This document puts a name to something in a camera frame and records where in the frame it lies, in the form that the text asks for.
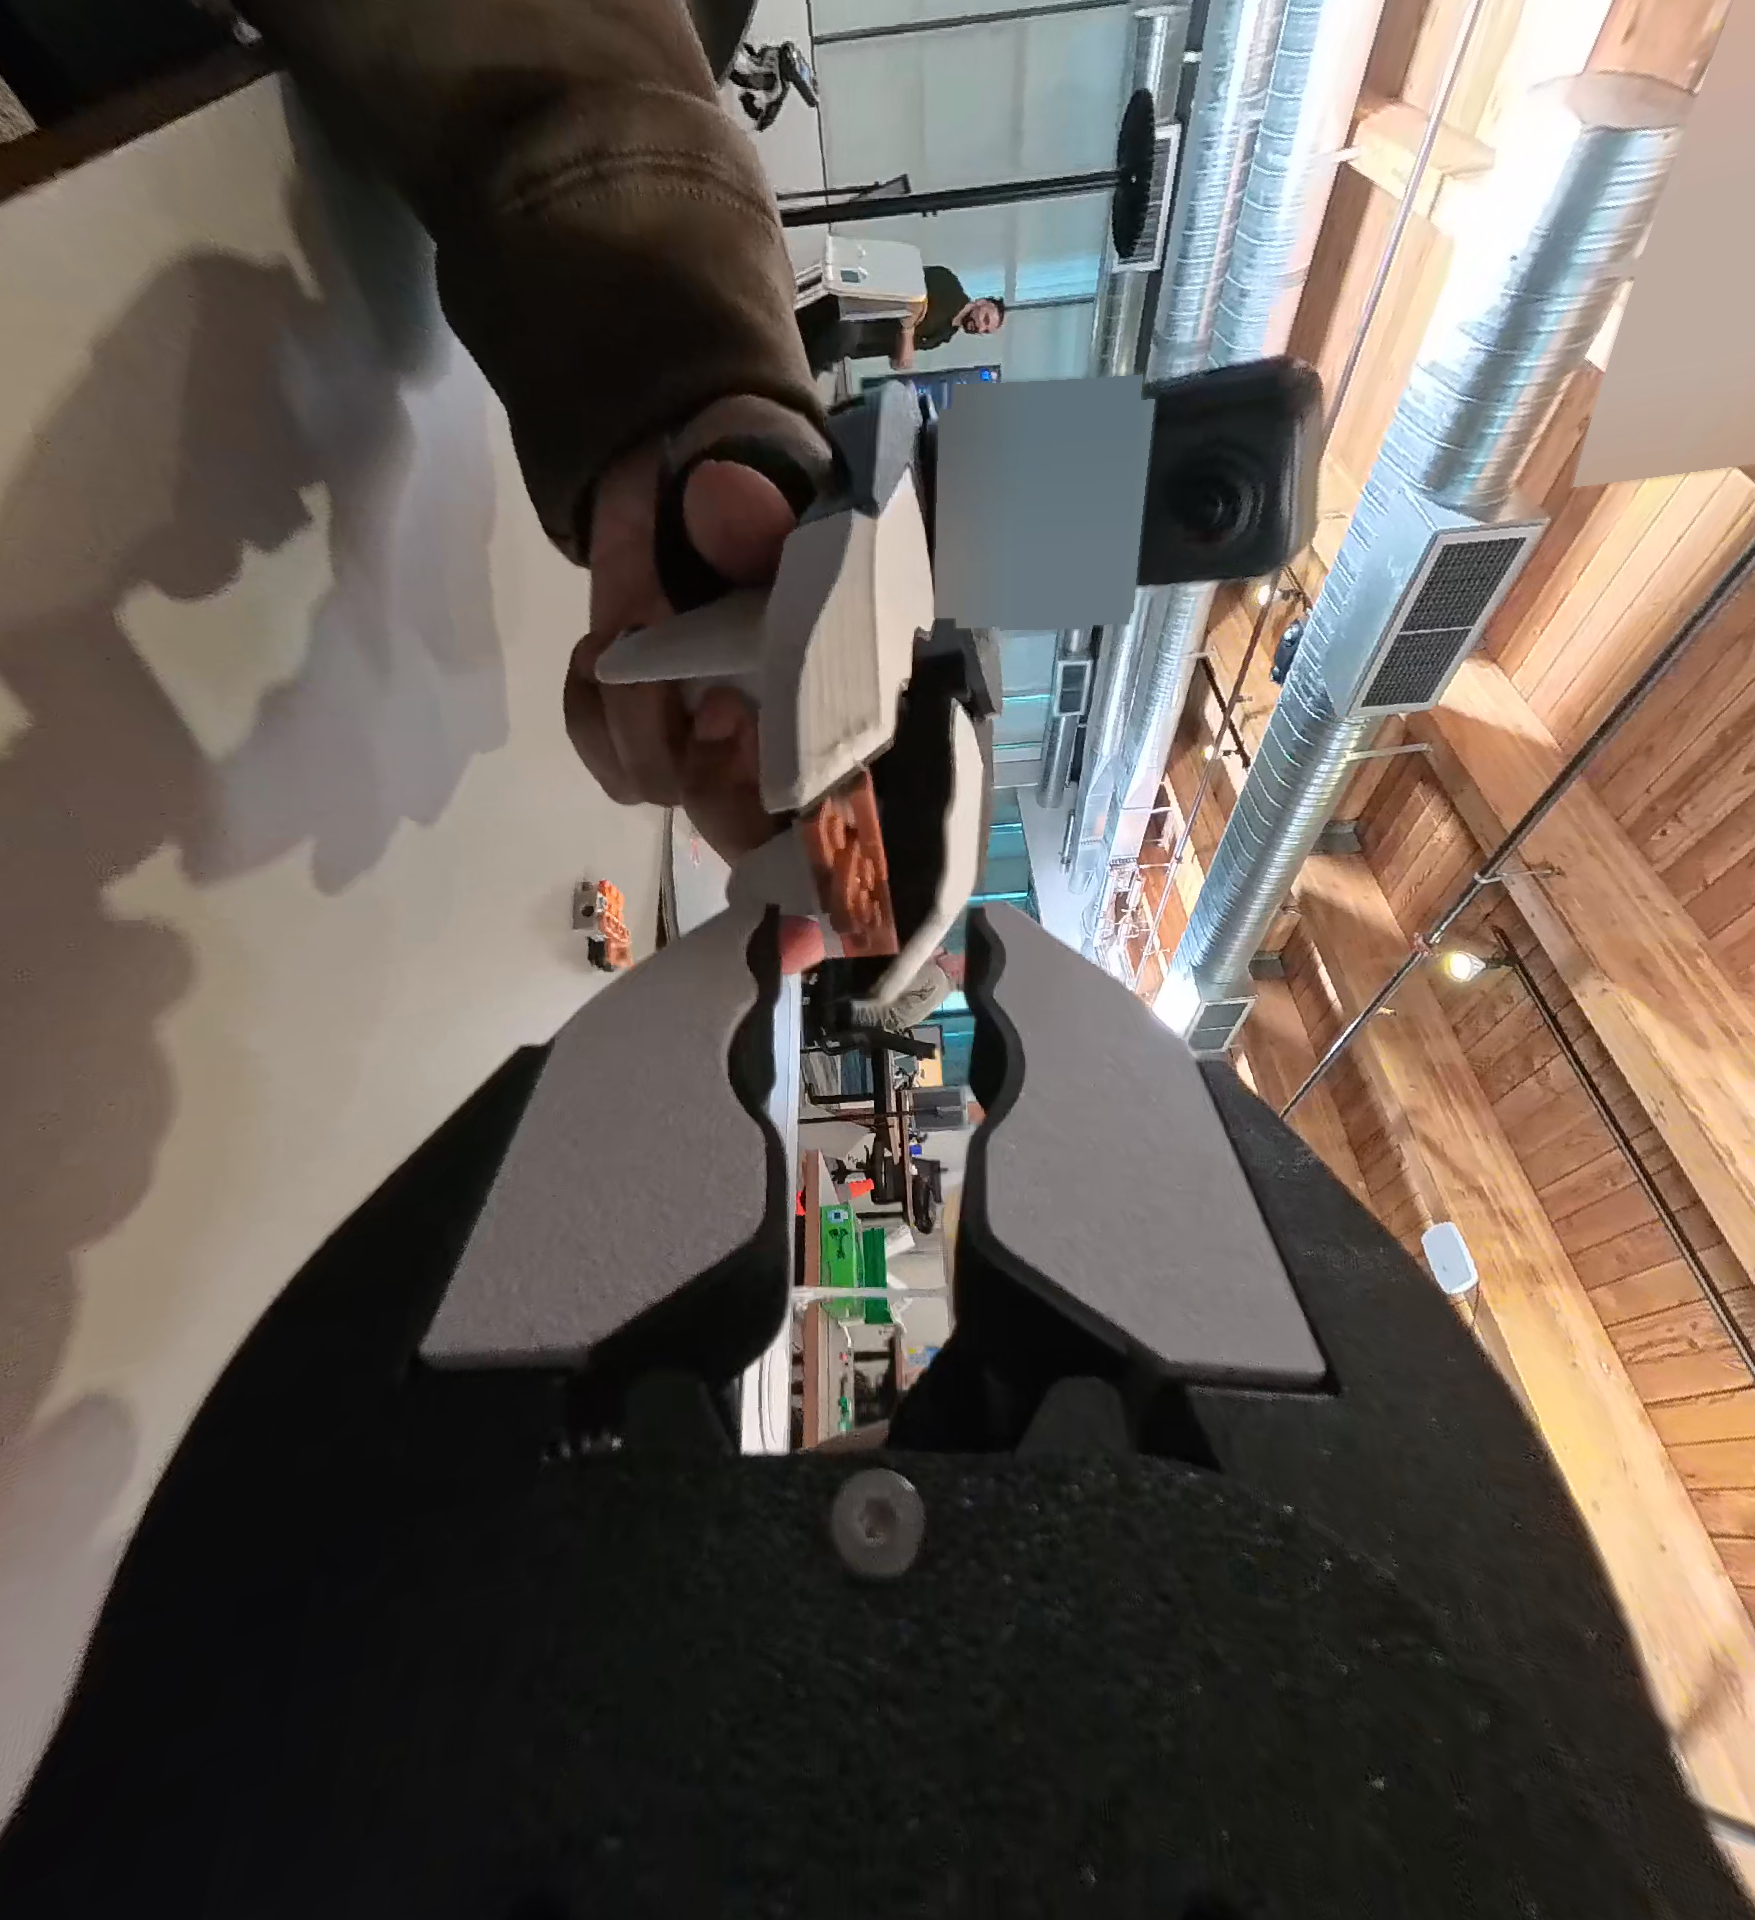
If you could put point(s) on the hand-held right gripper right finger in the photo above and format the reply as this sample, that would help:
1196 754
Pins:
1134 1200

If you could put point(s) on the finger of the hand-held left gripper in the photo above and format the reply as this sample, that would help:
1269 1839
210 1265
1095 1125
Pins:
841 659
970 824

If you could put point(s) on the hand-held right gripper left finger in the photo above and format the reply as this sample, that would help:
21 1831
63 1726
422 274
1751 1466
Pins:
623 1183

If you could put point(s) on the orange toy brick assembly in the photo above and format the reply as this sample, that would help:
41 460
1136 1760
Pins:
849 868

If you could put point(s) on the person's left forearm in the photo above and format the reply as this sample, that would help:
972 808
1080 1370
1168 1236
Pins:
563 193

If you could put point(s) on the grey desk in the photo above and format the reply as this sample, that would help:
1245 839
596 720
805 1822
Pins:
216 1049

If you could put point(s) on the person's left hand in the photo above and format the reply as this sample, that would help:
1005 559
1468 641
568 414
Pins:
735 518

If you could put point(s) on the white box device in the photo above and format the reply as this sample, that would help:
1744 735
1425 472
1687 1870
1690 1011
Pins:
863 277

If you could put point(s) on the small metal vent grille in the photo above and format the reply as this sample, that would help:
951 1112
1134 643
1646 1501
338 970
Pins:
1222 1025

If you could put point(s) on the green machine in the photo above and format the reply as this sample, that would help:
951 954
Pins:
855 1258

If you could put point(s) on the brown toy brick model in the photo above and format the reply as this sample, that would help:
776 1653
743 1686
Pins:
601 925

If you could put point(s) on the white ceiling sensor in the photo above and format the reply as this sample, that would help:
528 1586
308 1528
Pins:
1450 1258

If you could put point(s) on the black pole with disc top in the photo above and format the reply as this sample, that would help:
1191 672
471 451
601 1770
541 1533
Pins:
1150 182

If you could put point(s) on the dark legged robot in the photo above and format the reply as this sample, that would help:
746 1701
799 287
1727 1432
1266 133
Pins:
773 76

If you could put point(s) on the ceiling spot light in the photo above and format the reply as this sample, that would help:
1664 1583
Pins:
1464 966

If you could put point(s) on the slim metal duct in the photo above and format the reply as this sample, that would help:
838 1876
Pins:
1251 182
1155 323

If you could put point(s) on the large metal duct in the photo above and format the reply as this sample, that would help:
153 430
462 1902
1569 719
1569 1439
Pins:
1493 375

